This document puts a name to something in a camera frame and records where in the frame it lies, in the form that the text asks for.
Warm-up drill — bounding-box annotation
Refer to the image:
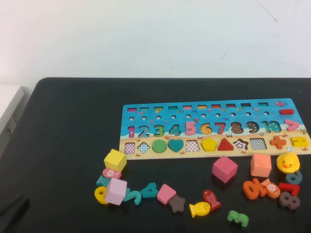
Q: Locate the yellow cube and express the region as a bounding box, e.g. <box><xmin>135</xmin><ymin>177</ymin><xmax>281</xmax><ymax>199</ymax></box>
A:
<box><xmin>104</xmin><ymin>149</ymin><xmax>127</xmax><ymax>172</ymax></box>

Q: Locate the orange fish with ten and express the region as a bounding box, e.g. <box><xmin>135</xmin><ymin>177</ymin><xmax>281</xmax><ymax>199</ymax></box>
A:
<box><xmin>260</xmin><ymin>178</ymin><xmax>281</xmax><ymax>199</ymax></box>

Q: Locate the teal striped fish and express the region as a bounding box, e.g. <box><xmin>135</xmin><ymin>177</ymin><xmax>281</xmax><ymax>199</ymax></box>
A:
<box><xmin>96</xmin><ymin>174</ymin><xmax>112</xmax><ymax>187</ymax></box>

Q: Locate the green number three piece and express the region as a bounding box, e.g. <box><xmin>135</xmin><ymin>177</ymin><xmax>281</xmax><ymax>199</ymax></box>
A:
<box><xmin>227</xmin><ymin>210</ymin><xmax>249</xmax><ymax>228</ymax></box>

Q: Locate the pink fish with five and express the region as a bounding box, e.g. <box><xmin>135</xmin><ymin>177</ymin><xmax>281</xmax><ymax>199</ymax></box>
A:
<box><xmin>101</xmin><ymin>167</ymin><xmax>122</xmax><ymax>180</ymax></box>

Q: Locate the yellow number piece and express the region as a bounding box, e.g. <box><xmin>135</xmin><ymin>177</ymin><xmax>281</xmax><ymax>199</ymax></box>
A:
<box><xmin>94</xmin><ymin>185</ymin><xmax>110</xmax><ymax>204</ymax></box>

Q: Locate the light pink cube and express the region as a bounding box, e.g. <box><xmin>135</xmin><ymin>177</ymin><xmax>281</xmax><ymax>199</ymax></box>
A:
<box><xmin>104</xmin><ymin>177</ymin><xmax>128</xmax><ymax>206</ymax></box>

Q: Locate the salmon cube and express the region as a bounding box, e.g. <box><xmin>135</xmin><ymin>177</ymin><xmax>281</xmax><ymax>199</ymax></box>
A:
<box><xmin>250</xmin><ymin>153</ymin><xmax>272</xmax><ymax>178</ymax></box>

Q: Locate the teal number four piece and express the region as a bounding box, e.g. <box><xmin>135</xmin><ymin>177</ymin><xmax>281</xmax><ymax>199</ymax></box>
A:
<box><xmin>140</xmin><ymin>182</ymin><xmax>159</xmax><ymax>199</ymax></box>

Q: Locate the grey-blue number nine piece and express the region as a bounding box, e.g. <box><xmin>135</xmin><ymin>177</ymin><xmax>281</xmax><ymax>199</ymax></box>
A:
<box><xmin>285</xmin><ymin>170</ymin><xmax>303</xmax><ymax>185</ymax></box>

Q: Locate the red fish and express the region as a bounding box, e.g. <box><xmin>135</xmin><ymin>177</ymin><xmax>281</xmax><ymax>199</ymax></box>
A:
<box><xmin>203</xmin><ymin>189</ymin><xmax>222</xmax><ymax>212</ymax></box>

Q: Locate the yellow rubber duck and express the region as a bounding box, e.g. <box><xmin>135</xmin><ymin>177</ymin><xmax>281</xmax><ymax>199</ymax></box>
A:
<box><xmin>276</xmin><ymin>152</ymin><xmax>301</xmax><ymax>173</ymax></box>

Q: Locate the yellow equals sign piece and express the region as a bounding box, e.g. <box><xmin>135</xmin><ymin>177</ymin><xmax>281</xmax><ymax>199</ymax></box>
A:
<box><xmin>291</xmin><ymin>136</ymin><xmax>309</xmax><ymax>147</ymax></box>

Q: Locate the brown number eight piece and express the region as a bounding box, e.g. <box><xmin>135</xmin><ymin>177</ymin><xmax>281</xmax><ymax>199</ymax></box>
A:
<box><xmin>278</xmin><ymin>191</ymin><xmax>301</xmax><ymax>211</ymax></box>

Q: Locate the red number seven piece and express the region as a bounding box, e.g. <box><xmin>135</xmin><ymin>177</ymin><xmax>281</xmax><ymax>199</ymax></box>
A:
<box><xmin>278</xmin><ymin>182</ymin><xmax>301</xmax><ymax>197</ymax></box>

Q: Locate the brown star piece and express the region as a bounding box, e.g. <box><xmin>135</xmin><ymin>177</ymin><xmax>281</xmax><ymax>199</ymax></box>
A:
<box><xmin>168</xmin><ymin>195</ymin><xmax>186</xmax><ymax>214</ymax></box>

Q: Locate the orange plus sign piece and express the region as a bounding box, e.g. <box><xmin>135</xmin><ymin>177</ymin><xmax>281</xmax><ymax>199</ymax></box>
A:
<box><xmin>270</xmin><ymin>135</ymin><xmax>287</xmax><ymax>149</ymax></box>

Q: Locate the pink trapezoid piece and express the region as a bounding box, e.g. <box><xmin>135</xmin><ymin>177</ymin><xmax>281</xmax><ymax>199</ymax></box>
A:
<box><xmin>156</xmin><ymin>183</ymin><xmax>177</xmax><ymax>205</ymax></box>

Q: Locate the white side table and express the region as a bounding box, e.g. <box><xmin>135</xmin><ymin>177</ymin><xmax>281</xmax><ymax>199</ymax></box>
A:
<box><xmin>0</xmin><ymin>84</ymin><xmax>25</xmax><ymax>136</ymax></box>

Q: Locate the yellow pentagon piece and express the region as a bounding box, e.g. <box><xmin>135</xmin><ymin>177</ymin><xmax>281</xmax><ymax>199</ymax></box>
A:
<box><xmin>201</xmin><ymin>137</ymin><xmax>218</xmax><ymax>152</ymax></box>

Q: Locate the teal heart piece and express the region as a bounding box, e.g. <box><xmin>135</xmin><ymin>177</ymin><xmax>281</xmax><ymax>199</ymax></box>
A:
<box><xmin>167</xmin><ymin>139</ymin><xmax>185</xmax><ymax>153</ymax></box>

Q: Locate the pink number five piece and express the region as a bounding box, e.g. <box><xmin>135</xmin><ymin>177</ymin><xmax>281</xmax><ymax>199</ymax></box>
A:
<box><xmin>185</xmin><ymin>121</ymin><xmax>196</xmax><ymax>136</ymax></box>

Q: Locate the red triangle piece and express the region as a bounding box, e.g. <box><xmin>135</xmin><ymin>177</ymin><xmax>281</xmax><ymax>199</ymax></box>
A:
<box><xmin>217</xmin><ymin>137</ymin><xmax>234</xmax><ymax>151</ymax></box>

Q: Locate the yellow fish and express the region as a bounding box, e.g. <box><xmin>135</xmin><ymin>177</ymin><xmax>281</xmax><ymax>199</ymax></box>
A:
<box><xmin>189</xmin><ymin>201</ymin><xmax>211</xmax><ymax>218</ymax></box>

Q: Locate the teal number two piece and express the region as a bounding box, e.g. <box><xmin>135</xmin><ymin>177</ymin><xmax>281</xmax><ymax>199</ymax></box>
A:
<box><xmin>121</xmin><ymin>188</ymin><xmax>142</xmax><ymax>206</ymax></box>

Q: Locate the magenta cube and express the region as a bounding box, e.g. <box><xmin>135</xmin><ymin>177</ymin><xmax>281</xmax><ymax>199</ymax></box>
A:
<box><xmin>211</xmin><ymin>155</ymin><xmax>238</xmax><ymax>184</ymax></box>

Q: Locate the colourful wooden puzzle board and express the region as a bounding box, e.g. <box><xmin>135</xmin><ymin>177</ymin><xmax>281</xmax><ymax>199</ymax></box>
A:
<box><xmin>119</xmin><ymin>98</ymin><xmax>311</xmax><ymax>160</ymax></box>

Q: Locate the pink greater-than sign piece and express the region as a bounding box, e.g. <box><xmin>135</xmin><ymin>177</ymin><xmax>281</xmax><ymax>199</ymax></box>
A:
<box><xmin>284</xmin><ymin>118</ymin><xmax>301</xmax><ymax>132</ymax></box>

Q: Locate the green circle piece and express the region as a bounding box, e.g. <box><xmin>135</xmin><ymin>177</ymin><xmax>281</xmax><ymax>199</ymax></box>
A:
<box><xmin>152</xmin><ymin>139</ymin><xmax>168</xmax><ymax>154</ymax></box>

